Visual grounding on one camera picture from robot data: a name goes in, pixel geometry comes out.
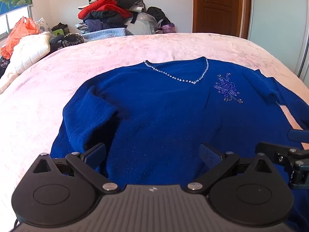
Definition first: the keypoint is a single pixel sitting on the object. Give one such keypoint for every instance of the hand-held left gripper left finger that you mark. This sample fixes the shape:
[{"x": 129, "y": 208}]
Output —
[{"x": 96, "y": 153}]

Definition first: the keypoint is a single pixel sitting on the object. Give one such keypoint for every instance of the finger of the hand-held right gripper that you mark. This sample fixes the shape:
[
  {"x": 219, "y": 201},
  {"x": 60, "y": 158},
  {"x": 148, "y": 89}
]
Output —
[
  {"x": 299, "y": 135},
  {"x": 268, "y": 148}
]

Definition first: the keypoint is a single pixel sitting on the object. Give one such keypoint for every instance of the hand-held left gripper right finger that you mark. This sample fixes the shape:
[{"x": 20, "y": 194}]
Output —
[{"x": 208, "y": 156}]

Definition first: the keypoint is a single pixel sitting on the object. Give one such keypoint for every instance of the blue beaded sweater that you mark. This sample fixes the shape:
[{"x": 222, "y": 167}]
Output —
[{"x": 157, "y": 106}]

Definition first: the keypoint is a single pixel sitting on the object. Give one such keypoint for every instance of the pile of clothes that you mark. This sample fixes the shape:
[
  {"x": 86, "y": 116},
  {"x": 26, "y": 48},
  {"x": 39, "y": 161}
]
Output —
[{"x": 106, "y": 9}]

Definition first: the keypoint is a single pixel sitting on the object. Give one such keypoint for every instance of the pink floral blanket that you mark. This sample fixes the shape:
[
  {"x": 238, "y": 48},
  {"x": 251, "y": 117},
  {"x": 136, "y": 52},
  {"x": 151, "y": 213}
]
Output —
[{"x": 36, "y": 106}]

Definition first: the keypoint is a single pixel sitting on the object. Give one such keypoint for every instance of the dark clothing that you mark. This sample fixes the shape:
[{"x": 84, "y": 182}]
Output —
[{"x": 56, "y": 44}]

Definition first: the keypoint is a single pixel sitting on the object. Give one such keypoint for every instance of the white wardrobe sliding door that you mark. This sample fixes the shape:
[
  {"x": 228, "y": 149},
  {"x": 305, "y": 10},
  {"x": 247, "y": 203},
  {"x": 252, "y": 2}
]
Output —
[{"x": 277, "y": 21}]

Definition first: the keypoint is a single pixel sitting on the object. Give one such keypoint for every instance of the leopard print garment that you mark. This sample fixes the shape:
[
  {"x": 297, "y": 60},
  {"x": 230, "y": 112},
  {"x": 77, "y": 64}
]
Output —
[{"x": 72, "y": 40}]

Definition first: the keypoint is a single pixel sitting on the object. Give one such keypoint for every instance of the light blue quilted blanket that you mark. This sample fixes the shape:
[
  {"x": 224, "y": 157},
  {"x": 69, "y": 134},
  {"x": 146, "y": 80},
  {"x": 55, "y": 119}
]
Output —
[{"x": 106, "y": 33}]

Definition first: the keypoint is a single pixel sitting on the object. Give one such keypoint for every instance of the green box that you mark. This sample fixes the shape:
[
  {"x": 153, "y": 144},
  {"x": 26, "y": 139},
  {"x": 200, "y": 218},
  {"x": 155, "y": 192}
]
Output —
[{"x": 59, "y": 32}]

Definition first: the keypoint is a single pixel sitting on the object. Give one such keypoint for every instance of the purple bag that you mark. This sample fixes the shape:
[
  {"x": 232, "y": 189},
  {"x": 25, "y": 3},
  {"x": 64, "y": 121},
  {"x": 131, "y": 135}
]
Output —
[{"x": 168, "y": 28}]

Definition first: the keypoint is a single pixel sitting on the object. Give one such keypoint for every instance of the clear plastic bag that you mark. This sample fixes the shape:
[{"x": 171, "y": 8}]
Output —
[{"x": 144, "y": 24}]

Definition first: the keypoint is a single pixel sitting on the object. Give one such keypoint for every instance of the floral pillow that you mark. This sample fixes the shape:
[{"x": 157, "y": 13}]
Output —
[{"x": 43, "y": 25}]

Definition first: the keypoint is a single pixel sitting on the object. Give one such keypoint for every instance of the orange plastic bag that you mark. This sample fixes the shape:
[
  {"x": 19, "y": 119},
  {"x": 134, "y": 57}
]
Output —
[{"x": 20, "y": 32}]

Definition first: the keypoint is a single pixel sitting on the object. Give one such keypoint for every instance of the brown wooden door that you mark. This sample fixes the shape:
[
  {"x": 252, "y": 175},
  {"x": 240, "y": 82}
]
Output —
[{"x": 217, "y": 9}]

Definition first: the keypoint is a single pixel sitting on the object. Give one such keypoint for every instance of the black garment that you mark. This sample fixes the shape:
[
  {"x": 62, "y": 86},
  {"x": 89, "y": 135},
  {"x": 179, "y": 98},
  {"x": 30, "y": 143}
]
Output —
[{"x": 157, "y": 14}]

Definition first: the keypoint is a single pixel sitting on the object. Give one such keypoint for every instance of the window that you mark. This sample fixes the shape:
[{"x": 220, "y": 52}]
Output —
[{"x": 17, "y": 19}]

